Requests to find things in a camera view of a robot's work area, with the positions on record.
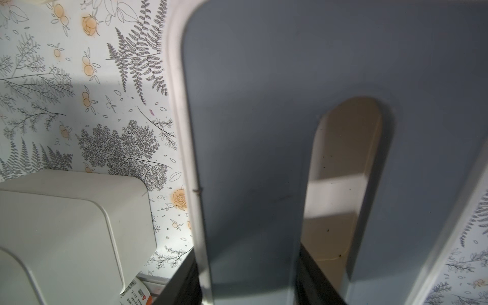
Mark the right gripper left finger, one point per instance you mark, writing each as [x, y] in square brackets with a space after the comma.
[184, 287]

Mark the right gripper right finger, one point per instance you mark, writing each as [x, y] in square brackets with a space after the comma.
[312, 286]

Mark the white box grey lid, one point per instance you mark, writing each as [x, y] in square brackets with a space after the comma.
[72, 237]
[249, 82]

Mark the instant noodle cup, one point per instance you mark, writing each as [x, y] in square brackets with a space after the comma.
[135, 294]

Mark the floral table cloth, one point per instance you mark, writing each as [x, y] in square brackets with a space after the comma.
[84, 88]

